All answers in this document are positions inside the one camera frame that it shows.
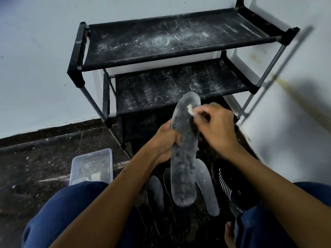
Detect person's right hand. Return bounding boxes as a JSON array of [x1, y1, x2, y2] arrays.
[[193, 102, 241, 154]]

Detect person's left hand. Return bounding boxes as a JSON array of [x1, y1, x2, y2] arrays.
[[148, 119, 182, 166]]

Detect grey worn shoe insole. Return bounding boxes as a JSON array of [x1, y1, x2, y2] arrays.
[[171, 92, 202, 207]]

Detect person's left forearm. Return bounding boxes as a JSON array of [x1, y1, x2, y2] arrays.
[[49, 152, 162, 248]]

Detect person's right forearm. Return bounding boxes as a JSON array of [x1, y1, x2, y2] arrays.
[[220, 141, 331, 248]]

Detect black shoe insole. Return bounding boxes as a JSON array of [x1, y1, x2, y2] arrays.
[[163, 168, 177, 222]]

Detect light grey shoe insole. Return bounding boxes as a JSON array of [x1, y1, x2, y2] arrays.
[[193, 160, 220, 217]]

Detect dark grey shoe insole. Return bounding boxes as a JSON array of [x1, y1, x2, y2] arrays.
[[146, 175, 166, 230]]

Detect black shoe with white stripes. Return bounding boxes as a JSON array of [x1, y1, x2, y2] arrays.
[[210, 158, 260, 218]]

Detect clear plastic storage box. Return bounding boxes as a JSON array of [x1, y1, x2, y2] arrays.
[[69, 148, 113, 186]]

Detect black fabric shoe rack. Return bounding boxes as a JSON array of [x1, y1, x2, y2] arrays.
[[67, 0, 300, 158]]

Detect person's bare foot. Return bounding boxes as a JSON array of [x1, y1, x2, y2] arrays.
[[224, 221, 237, 248]]

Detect person's right leg blue trousers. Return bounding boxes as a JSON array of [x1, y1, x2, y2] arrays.
[[233, 182, 331, 248]]

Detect person's leg blue trousers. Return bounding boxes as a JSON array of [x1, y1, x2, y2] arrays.
[[22, 181, 146, 248], [233, 182, 331, 248]]

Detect person's left leg blue trousers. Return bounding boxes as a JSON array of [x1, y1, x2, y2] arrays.
[[22, 181, 146, 248]]

